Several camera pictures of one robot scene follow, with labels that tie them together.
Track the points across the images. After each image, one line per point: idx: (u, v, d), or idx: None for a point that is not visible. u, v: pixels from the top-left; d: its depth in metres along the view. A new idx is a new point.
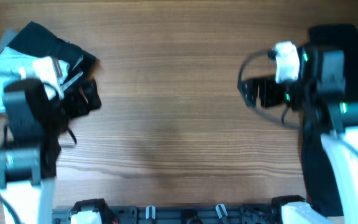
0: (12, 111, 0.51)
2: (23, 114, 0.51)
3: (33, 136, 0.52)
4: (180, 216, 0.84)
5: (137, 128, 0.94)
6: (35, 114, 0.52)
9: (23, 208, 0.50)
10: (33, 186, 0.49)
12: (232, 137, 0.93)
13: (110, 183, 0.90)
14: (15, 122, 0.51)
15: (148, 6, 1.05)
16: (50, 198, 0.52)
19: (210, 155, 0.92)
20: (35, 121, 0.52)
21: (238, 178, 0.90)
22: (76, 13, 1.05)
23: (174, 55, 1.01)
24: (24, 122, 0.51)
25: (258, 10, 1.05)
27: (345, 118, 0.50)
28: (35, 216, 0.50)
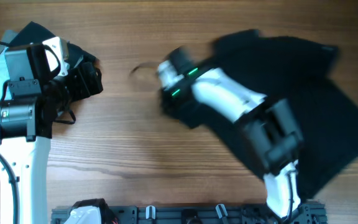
0: (12, 67, 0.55)
2: (23, 72, 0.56)
3: (32, 94, 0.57)
4: (180, 216, 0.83)
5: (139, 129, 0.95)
6: (36, 73, 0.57)
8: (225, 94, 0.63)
9: (17, 161, 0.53)
10: (28, 142, 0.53)
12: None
13: (110, 183, 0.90)
14: (13, 80, 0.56)
15: (148, 6, 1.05)
16: (42, 162, 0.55)
19: (211, 155, 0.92)
20: (35, 80, 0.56)
21: (238, 179, 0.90)
22: (76, 13, 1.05)
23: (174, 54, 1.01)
24: (23, 80, 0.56)
25: (258, 10, 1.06)
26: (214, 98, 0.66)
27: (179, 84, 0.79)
28: (29, 170, 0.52)
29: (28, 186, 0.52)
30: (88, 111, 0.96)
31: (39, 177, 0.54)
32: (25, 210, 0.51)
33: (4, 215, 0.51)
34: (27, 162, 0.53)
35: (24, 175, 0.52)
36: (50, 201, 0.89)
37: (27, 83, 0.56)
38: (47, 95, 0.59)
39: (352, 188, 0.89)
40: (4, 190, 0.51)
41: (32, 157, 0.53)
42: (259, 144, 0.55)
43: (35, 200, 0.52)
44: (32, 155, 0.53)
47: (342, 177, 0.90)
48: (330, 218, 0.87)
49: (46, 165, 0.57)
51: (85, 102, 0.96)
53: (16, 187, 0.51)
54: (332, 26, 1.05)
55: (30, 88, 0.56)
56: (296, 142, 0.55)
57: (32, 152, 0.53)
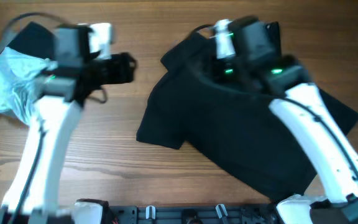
0: (60, 43, 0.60)
2: (68, 47, 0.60)
3: (69, 68, 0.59)
4: (180, 216, 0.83)
5: (146, 130, 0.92)
6: (82, 51, 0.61)
8: (325, 147, 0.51)
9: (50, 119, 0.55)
10: (63, 103, 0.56)
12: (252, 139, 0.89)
13: (110, 183, 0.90)
14: (60, 54, 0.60)
15: (148, 6, 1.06)
16: (68, 129, 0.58)
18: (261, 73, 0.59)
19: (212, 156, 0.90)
20: (79, 58, 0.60)
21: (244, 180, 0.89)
22: (76, 13, 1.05)
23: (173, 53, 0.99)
24: (69, 56, 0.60)
25: (258, 10, 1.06)
26: (297, 130, 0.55)
27: (268, 81, 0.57)
28: (58, 127, 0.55)
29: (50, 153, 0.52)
30: (88, 111, 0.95)
31: (61, 143, 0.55)
32: (39, 176, 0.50)
33: (23, 166, 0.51)
34: (50, 126, 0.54)
35: (51, 133, 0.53)
36: None
37: (71, 58, 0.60)
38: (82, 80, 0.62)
39: None
40: (31, 142, 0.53)
41: (60, 126, 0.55)
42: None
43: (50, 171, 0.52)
44: (60, 123, 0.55)
47: None
48: None
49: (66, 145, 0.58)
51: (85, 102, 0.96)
53: (43, 137, 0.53)
54: (332, 25, 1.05)
55: (74, 62, 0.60)
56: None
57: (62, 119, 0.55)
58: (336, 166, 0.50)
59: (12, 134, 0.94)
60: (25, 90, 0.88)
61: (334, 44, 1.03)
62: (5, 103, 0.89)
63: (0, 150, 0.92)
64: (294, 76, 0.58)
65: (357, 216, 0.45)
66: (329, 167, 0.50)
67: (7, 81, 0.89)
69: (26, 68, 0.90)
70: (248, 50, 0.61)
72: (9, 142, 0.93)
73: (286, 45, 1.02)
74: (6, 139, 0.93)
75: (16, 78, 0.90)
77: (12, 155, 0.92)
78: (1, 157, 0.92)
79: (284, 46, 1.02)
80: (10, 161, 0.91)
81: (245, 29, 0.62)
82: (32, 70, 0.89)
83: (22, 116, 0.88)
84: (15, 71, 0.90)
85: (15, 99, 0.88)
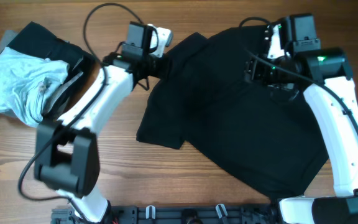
0: (129, 34, 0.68)
2: (135, 40, 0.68)
3: (133, 56, 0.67)
4: (180, 216, 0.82)
5: (146, 129, 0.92)
6: (143, 43, 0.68)
8: (347, 144, 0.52)
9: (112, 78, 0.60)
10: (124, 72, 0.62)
12: (255, 137, 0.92)
13: (110, 183, 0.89)
14: (128, 43, 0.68)
15: (148, 7, 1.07)
16: (117, 99, 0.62)
18: (306, 55, 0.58)
19: (212, 155, 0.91)
20: (141, 48, 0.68)
21: (243, 180, 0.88)
22: (76, 12, 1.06)
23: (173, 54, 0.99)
24: (133, 45, 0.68)
25: (257, 10, 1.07)
26: (324, 120, 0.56)
27: (312, 65, 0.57)
28: (115, 85, 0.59)
29: (105, 99, 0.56)
30: None
31: (112, 100, 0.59)
32: (92, 113, 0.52)
33: (82, 99, 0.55)
34: (110, 82, 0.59)
35: (110, 87, 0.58)
36: (49, 201, 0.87)
37: (135, 49, 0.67)
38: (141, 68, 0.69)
39: None
40: (94, 87, 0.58)
41: (119, 87, 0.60)
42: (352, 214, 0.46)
43: (100, 116, 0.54)
44: (119, 84, 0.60)
47: None
48: None
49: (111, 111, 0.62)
51: None
53: (104, 88, 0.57)
54: (332, 25, 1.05)
55: (137, 52, 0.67)
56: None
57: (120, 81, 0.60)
58: (353, 161, 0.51)
59: (12, 134, 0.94)
60: (27, 90, 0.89)
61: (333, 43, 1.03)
62: (5, 103, 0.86)
63: (0, 150, 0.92)
64: (337, 67, 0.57)
65: None
66: (346, 162, 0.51)
67: (8, 81, 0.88)
69: (26, 68, 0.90)
70: (294, 40, 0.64)
72: (9, 142, 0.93)
73: None
74: (6, 139, 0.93)
75: (15, 78, 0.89)
77: (12, 154, 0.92)
78: (1, 157, 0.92)
79: None
80: (10, 161, 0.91)
81: (294, 20, 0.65)
82: (32, 70, 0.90)
83: (22, 116, 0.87)
84: (15, 71, 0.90)
85: (15, 99, 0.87)
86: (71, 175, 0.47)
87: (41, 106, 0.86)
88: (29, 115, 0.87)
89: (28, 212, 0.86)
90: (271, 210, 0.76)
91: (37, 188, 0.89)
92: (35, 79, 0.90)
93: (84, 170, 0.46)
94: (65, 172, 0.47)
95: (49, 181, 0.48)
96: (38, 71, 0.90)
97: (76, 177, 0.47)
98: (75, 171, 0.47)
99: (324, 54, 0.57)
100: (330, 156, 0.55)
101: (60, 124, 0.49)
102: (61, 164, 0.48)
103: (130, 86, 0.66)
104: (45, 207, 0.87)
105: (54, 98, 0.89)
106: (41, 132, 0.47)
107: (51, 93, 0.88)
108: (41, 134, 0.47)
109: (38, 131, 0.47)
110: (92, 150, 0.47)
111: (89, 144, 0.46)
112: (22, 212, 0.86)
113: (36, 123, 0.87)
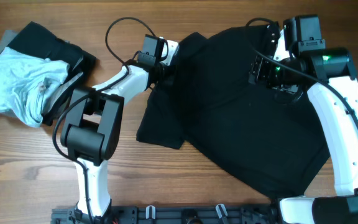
0: (144, 45, 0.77)
2: (150, 49, 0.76)
3: (147, 63, 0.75)
4: (180, 216, 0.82)
5: (145, 130, 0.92)
6: (156, 52, 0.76)
8: (349, 142, 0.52)
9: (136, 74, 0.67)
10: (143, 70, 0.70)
12: (254, 138, 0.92)
13: (110, 183, 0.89)
14: (143, 51, 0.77)
15: (149, 6, 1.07)
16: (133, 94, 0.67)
18: (310, 54, 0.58)
19: (212, 155, 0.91)
20: (155, 56, 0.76)
21: (243, 180, 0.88)
22: (77, 12, 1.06)
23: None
24: (148, 54, 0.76)
25: (257, 10, 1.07)
26: (327, 117, 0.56)
27: (317, 66, 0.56)
28: (135, 76, 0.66)
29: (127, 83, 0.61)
30: None
31: (132, 91, 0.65)
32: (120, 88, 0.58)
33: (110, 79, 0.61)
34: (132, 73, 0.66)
35: (132, 76, 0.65)
36: (49, 201, 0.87)
37: (149, 58, 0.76)
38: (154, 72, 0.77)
39: None
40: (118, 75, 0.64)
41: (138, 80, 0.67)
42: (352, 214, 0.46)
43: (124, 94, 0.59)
44: (138, 77, 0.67)
47: None
48: None
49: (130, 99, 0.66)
51: None
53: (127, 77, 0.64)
54: (332, 25, 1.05)
55: (151, 60, 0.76)
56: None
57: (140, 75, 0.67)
58: (355, 160, 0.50)
59: (12, 134, 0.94)
60: (27, 90, 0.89)
61: (333, 43, 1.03)
62: (5, 103, 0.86)
63: (0, 150, 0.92)
64: (342, 67, 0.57)
65: None
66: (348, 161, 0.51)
67: (8, 81, 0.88)
69: (26, 68, 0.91)
70: (299, 40, 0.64)
72: (10, 142, 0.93)
73: None
74: (7, 139, 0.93)
75: (15, 78, 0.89)
77: (12, 154, 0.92)
78: (1, 157, 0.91)
79: None
80: (10, 161, 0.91)
81: (300, 20, 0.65)
82: (32, 70, 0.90)
83: (22, 116, 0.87)
84: (15, 71, 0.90)
85: (15, 99, 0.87)
86: (93, 140, 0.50)
87: (41, 106, 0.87)
88: (29, 116, 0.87)
89: (28, 212, 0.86)
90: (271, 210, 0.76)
91: (36, 188, 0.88)
92: (35, 79, 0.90)
93: (110, 131, 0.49)
94: (91, 135, 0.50)
95: (74, 142, 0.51)
96: (38, 71, 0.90)
97: (102, 138, 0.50)
98: (101, 133, 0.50)
99: (329, 54, 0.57)
100: (331, 155, 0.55)
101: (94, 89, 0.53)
102: (88, 127, 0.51)
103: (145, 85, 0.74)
104: (45, 207, 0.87)
105: (54, 98, 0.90)
106: (77, 93, 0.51)
107: (51, 93, 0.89)
108: (76, 95, 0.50)
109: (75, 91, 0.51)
110: (119, 114, 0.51)
111: (117, 107, 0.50)
112: (22, 212, 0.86)
113: (36, 123, 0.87)
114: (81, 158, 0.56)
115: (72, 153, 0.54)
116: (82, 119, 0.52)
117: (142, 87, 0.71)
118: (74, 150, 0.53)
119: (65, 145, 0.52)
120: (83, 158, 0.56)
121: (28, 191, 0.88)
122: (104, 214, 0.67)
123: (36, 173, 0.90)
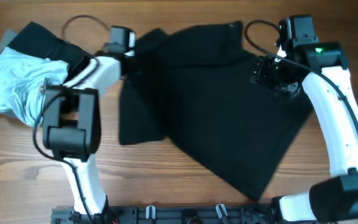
0: (112, 35, 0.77)
2: (118, 39, 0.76)
3: (115, 53, 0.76)
4: (180, 216, 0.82)
5: (123, 131, 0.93)
6: (125, 43, 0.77)
8: (342, 127, 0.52)
9: (105, 66, 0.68)
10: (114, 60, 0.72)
12: (232, 134, 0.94)
13: (110, 183, 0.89)
14: (110, 43, 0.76)
15: (149, 6, 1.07)
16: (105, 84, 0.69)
18: (304, 46, 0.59)
19: (192, 152, 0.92)
20: (123, 47, 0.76)
21: (241, 178, 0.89)
22: (77, 12, 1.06)
23: (170, 56, 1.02)
24: (117, 45, 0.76)
25: (257, 10, 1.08)
26: (321, 106, 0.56)
27: (311, 58, 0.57)
28: (105, 67, 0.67)
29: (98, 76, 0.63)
30: None
31: (104, 81, 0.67)
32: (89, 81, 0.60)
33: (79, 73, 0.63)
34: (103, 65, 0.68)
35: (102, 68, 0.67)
36: (49, 201, 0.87)
37: (116, 48, 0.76)
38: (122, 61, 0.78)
39: None
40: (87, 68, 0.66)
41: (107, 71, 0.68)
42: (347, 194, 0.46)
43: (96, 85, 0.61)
44: (108, 68, 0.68)
47: None
48: None
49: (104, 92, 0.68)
51: None
53: (97, 69, 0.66)
54: (332, 25, 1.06)
55: (119, 50, 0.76)
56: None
57: (109, 66, 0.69)
58: (348, 143, 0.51)
59: (12, 134, 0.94)
60: (27, 90, 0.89)
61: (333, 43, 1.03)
62: (5, 103, 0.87)
63: (0, 150, 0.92)
64: (334, 59, 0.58)
65: (354, 189, 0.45)
66: (342, 144, 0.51)
67: (8, 81, 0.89)
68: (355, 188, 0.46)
69: (26, 68, 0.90)
70: (293, 37, 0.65)
72: (10, 142, 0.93)
73: None
74: (7, 139, 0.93)
75: (15, 78, 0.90)
77: (12, 154, 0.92)
78: (2, 157, 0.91)
79: None
80: (10, 161, 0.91)
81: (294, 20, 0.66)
82: (32, 70, 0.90)
83: (22, 116, 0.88)
84: (15, 71, 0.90)
85: (15, 99, 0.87)
86: (76, 135, 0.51)
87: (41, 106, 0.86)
88: (29, 116, 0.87)
89: (28, 212, 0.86)
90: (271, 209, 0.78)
91: (37, 188, 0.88)
92: (35, 79, 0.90)
93: (91, 125, 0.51)
94: (73, 131, 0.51)
95: (56, 141, 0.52)
96: (38, 71, 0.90)
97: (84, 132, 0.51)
98: (81, 129, 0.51)
99: (321, 46, 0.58)
100: (327, 142, 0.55)
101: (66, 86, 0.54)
102: (68, 124, 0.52)
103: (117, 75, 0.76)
104: (46, 207, 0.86)
105: None
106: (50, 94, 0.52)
107: None
108: (50, 94, 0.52)
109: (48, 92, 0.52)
110: (96, 107, 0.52)
111: (93, 98, 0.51)
112: (22, 212, 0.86)
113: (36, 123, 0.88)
114: (68, 157, 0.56)
115: (58, 154, 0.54)
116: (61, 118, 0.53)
117: (112, 79, 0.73)
118: (59, 150, 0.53)
119: (48, 146, 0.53)
120: (69, 157, 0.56)
121: (28, 191, 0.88)
122: (102, 211, 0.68)
123: (36, 173, 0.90)
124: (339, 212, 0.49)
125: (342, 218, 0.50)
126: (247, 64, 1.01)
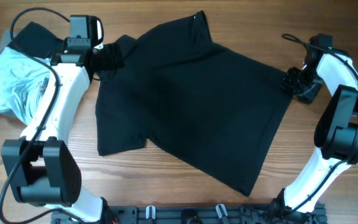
0: (73, 27, 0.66)
2: (81, 32, 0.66)
3: (80, 48, 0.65)
4: (180, 215, 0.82)
5: (104, 134, 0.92)
6: (89, 33, 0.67)
8: (342, 71, 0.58)
9: (65, 76, 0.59)
10: (76, 66, 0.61)
12: (220, 134, 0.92)
13: (110, 183, 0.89)
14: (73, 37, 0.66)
15: (149, 6, 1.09)
16: (77, 93, 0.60)
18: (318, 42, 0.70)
19: (181, 154, 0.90)
20: (88, 39, 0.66)
21: (234, 175, 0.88)
22: (76, 12, 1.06)
23: (152, 56, 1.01)
24: (80, 38, 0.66)
25: (256, 10, 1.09)
26: (329, 73, 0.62)
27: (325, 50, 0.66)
28: (72, 83, 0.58)
29: (64, 101, 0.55)
30: (88, 111, 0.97)
31: (74, 96, 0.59)
32: (53, 119, 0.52)
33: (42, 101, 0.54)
34: (71, 77, 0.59)
35: (67, 85, 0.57)
36: None
37: (81, 42, 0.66)
38: (91, 60, 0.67)
39: (352, 188, 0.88)
40: (48, 90, 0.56)
41: (73, 86, 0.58)
42: (342, 105, 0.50)
43: (63, 117, 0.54)
44: (73, 81, 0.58)
47: (342, 177, 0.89)
48: (331, 218, 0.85)
49: (78, 100, 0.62)
51: (85, 102, 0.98)
53: (59, 89, 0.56)
54: (330, 25, 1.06)
55: (84, 45, 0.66)
56: None
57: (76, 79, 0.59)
58: (349, 78, 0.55)
59: (12, 134, 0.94)
60: (27, 90, 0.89)
61: (332, 42, 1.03)
62: (5, 103, 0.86)
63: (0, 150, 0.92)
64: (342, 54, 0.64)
65: (350, 95, 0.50)
66: (345, 78, 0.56)
67: (7, 81, 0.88)
68: (350, 95, 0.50)
69: (26, 68, 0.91)
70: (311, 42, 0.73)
72: None
73: (285, 45, 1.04)
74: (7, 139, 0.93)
75: (15, 78, 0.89)
77: None
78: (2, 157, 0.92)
79: (283, 46, 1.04)
80: None
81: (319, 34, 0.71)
82: (32, 70, 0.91)
83: (22, 116, 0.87)
84: (15, 71, 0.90)
85: (15, 99, 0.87)
86: (51, 187, 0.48)
87: None
88: (29, 115, 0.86)
89: (29, 212, 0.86)
90: (273, 203, 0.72)
91: None
92: (35, 79, 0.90)
93: (63, 182, 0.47)
94: (46, 186, 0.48)
95: (32, 198, 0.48)
96: (38, 71, 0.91)
97: (59, 188, 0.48)
98: (53, 184, 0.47)
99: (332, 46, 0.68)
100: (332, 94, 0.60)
101: (24, 141, 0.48)
102: (38, 180, 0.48)
103: (87, 80, 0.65)
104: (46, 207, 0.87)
105: None
106: (8, 155, 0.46)
107: None
108: (7, 153, 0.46)
109: (4, 154, 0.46)
110: (63, 158, 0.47)
111: (58, 155, 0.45)
112: (22, 212, 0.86)
113: None
114: (48, 205, 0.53)
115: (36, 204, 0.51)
116: (29, 175, 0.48)
117: (87, 83, 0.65)
118: (36, 203, 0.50)
119: (23, 201, 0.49)
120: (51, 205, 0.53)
121: None
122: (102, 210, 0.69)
123: None
124: (338, 127, 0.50)
125: (340, 137, 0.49)
126: (248, 62, 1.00)
